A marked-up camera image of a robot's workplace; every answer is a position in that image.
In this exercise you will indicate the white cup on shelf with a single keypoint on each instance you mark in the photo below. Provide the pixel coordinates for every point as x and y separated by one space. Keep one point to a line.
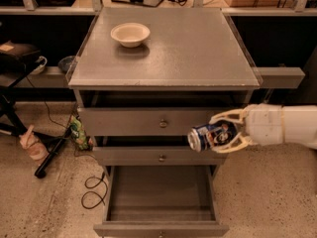
41 62

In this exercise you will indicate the green chip bag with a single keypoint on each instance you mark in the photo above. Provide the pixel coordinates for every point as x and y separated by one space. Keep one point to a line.
78 134

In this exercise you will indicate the grey bottom drawer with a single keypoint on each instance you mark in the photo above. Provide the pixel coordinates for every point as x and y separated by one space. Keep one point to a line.
161 202

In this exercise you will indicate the black stand leg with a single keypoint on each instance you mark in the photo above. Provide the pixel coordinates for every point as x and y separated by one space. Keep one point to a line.
53 146

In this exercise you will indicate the blue pepsi can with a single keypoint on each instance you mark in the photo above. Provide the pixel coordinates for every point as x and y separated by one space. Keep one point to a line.
217 137

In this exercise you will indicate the grey top drawer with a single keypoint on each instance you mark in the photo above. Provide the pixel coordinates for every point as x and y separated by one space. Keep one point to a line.
139 113

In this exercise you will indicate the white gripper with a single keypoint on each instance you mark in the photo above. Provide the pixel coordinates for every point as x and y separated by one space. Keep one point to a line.
264 124

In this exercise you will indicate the grey drawer cabinet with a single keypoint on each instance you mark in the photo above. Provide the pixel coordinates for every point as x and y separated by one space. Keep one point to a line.
188 50

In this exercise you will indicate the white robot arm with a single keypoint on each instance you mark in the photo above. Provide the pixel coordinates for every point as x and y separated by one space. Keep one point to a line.
299 125

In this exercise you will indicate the pink plastic bag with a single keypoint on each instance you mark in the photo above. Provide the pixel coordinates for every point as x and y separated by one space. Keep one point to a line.
33 145

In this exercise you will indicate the white paper bowl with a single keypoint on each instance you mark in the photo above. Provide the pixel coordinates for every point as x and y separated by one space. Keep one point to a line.
130 35

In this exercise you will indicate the grey drawer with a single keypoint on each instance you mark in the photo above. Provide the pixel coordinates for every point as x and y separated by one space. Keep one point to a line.
139 113
161 202
145 151

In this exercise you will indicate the brass top drawer knob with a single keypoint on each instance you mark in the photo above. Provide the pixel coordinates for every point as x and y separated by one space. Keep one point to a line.
163 123

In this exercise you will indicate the grey middle drawer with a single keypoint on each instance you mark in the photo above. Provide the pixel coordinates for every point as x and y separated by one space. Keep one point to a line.
145 151

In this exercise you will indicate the dark blue bowl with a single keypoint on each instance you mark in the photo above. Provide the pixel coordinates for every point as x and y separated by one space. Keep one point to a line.
65 63

